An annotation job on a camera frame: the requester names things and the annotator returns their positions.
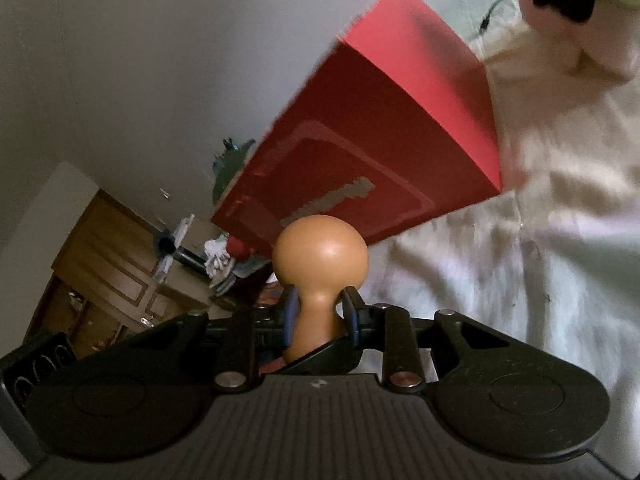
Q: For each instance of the tan wooden knob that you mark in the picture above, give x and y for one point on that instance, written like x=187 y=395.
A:
x=320 y=255

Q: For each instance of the red cardboard box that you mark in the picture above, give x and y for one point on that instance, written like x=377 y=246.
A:
x=394 y=127

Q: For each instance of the dark green board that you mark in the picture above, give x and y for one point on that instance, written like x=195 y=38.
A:
x=227 y=164

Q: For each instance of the red round object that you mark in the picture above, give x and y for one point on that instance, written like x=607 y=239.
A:
x=237 y=249

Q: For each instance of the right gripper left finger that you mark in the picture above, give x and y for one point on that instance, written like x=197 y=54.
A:
x=252 y=343

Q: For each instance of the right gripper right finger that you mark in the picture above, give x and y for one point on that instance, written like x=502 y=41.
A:
x=392 y=331

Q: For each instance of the green pink plush toy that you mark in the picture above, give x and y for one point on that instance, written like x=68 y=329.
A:
x=606 y=31

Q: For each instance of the cream fluffy blanket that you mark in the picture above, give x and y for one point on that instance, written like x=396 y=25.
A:
x=553 y=260

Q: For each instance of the brown wooden cabinet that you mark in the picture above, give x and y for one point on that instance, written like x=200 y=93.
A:
x=103 y=288

